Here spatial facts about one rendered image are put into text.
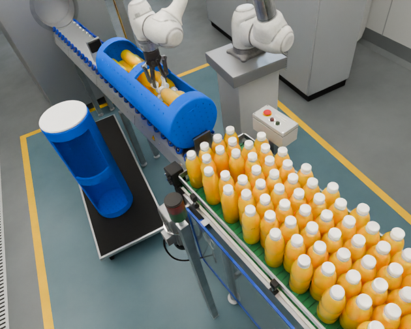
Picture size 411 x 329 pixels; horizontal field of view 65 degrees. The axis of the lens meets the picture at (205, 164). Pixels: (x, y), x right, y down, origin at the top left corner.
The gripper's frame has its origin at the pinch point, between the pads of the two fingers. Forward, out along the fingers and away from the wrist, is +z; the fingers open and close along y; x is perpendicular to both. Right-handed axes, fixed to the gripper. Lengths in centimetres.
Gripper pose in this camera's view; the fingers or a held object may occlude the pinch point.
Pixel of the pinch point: (160, 85)
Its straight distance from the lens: 169.0
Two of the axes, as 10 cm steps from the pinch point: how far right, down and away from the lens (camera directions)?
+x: 5.9, 5.5, -5.9
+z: 1.3, 6.6, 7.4
